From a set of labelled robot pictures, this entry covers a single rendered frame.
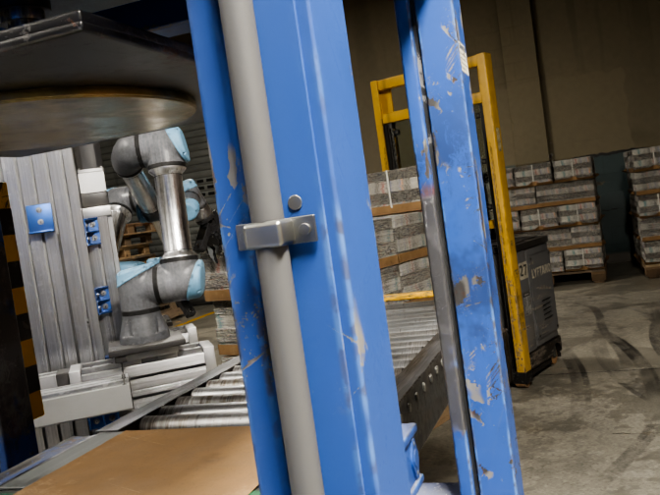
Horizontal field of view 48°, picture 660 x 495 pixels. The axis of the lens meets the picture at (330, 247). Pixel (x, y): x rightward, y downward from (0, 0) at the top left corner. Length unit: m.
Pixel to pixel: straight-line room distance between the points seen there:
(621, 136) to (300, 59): 9.24
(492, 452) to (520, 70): 8.71
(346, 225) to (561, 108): 9.24
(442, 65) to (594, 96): 8.65
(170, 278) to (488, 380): 1.40
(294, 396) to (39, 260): 2.09
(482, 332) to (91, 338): 1.68
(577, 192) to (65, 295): 6.25
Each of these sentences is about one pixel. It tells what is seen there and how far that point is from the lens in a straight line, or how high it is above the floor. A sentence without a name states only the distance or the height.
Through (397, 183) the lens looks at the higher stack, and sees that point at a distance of 3.84.
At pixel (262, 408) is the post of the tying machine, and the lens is 0.48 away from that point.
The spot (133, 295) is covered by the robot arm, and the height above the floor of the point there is 0.97.
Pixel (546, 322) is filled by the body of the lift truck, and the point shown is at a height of 0.28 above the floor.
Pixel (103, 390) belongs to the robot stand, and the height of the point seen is 0.73.
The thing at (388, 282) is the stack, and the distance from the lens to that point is 3.45.
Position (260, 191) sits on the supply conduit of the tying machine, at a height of 1.16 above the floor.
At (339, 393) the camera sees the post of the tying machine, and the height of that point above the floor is 1.03.
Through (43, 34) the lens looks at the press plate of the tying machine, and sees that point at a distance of 0.63.
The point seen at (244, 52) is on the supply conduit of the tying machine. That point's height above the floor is 1.23.
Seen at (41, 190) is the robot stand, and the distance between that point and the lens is 2.50.
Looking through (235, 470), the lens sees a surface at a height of 0.80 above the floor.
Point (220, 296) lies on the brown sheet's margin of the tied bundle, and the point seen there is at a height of 0.86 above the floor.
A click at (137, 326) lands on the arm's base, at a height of 0.87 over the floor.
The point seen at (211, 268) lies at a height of 0.97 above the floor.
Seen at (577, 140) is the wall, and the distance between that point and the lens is 9.64.
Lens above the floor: 1.14
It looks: 3 degrees down
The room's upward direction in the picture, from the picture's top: 8 degrees counter-clockwise
